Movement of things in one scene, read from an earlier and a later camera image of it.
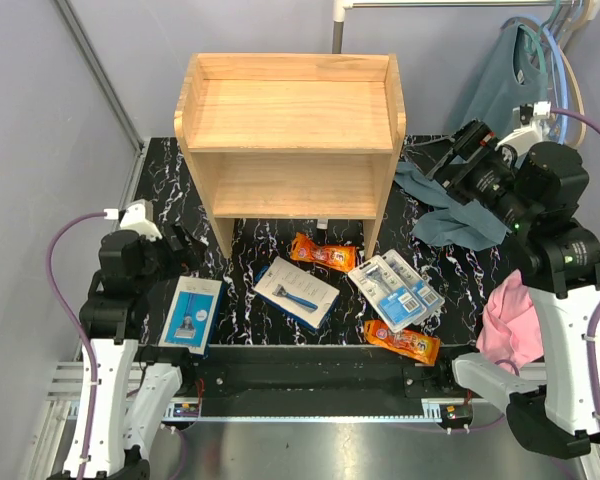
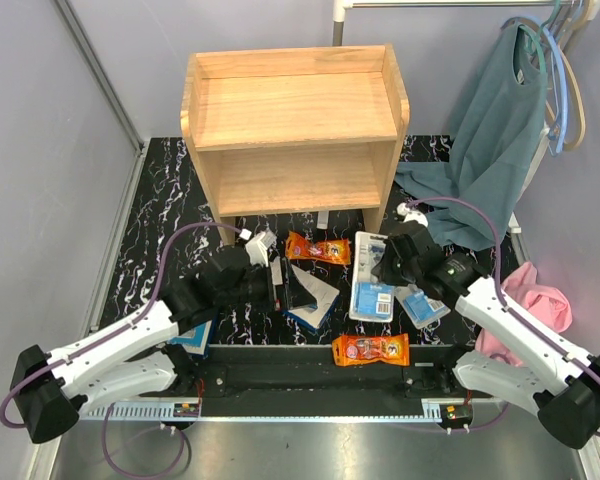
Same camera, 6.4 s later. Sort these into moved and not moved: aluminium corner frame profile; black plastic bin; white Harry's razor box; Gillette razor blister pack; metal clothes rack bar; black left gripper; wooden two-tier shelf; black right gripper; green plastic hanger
Moved: Gillette razor blister pack; black right gripper; black left gripper
Not moved: green plastic hanger; aluminium corner frame profile; white Harry's razor box; wooden two-tier shelf; black plastic bin; metal clothes rack bar
